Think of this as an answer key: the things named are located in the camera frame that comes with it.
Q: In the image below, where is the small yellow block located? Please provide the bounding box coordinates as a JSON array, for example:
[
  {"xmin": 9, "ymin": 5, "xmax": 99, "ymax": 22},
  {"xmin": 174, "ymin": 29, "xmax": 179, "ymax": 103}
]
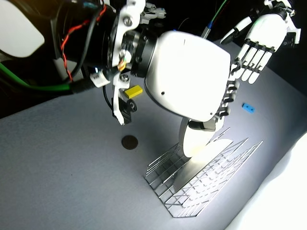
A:
[{"xmin": 124, "ymin": 85, "xmax": 143, "ymax": 99}]

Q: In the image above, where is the red black twisted cable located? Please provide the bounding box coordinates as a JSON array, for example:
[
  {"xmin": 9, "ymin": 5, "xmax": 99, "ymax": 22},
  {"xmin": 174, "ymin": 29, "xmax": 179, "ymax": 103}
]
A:
[{"xmin": 61, "ymin": 4, "xmax": 107, "ymax": 81}]

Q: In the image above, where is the spare white robot hand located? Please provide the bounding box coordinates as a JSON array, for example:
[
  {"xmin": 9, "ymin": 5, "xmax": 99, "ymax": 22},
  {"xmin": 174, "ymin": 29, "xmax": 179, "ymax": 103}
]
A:
[{"xmin": 140, "ymin": 2, "xmax": 167, "ymax": 24}]

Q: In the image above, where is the small blue block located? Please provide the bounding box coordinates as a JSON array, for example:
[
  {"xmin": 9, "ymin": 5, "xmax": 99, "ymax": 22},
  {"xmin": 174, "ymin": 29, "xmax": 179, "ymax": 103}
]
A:
[{"xmin": 241, "ymin": 102, "xmax": 256, "ymax": 114}]

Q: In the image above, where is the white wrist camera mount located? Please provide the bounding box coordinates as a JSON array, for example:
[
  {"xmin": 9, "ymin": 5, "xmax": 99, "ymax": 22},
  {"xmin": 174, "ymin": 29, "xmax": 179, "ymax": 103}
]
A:
[
  {"xmin": 90, "ymin": 0, "xmax": 147, "ymax": 127},
  {"xmin": 263, "ymin": 0, "xmax": 302, "ymax": 47}
]

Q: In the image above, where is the white plate grey underside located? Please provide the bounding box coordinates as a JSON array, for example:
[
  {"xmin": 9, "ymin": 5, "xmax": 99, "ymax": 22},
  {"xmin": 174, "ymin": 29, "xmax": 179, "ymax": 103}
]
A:
[{"xmin": 174, "ymin": 138, "xmax": 234, "ymax": 193}]

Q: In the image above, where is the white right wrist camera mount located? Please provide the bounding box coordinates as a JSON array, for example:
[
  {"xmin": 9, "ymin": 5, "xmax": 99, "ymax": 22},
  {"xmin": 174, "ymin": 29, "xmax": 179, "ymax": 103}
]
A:
[{"xmin": 90, "ymin": 0, "xmax": 147, "ymax": 127}]

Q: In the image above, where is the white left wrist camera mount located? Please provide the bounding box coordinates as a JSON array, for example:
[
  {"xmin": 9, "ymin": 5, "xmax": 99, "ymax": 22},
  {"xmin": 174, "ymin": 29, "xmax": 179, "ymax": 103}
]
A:
[{"xmin": 263, "ymin": 0, "xmax": 302, "ymax": 47}]

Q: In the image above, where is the silver wire dish rack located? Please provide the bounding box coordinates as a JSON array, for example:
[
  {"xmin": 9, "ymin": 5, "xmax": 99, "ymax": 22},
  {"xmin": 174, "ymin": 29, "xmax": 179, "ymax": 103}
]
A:
[{"xmin": 143, "ymin": 126, "xmax": 264, "ymax": 218}]

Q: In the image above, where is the green cable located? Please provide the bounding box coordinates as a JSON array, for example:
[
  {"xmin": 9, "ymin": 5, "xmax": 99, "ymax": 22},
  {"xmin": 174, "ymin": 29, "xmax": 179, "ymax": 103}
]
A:
[
  {"xmin": 0, "ymin": 61, "xmax": 73, "ymax": 93},
  {"xmin": 212, "ymin": 0, "xmax": 228, "ymax": 24}
]

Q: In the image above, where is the white plate dark rim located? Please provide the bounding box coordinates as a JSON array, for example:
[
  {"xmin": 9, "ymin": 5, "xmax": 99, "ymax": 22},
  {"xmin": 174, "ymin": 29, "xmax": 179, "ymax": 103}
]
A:
[{"xmin": 178, "ymin": 117, "xmax": 216, "ymax": 159}]

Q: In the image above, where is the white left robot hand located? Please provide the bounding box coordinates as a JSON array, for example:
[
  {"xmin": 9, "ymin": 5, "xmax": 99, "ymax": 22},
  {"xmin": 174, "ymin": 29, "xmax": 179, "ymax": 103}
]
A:
[{"xmin": 220, "ymin": 12, "xmax": 288, "ymax": 85}]

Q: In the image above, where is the grey cable adapter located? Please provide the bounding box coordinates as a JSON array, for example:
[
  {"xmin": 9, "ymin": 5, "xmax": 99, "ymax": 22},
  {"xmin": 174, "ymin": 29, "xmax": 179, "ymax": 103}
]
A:
[{"xmin": 200, "ymin": 21, "xmax": 214, "ymax": 39}]

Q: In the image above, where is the brown round cookie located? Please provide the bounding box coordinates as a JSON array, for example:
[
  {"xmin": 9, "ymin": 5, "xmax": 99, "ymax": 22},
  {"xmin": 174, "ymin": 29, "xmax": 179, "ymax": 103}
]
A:
[{"xmin": 121, "ymin": 135, "xmax": 139, "ymax": 150}]

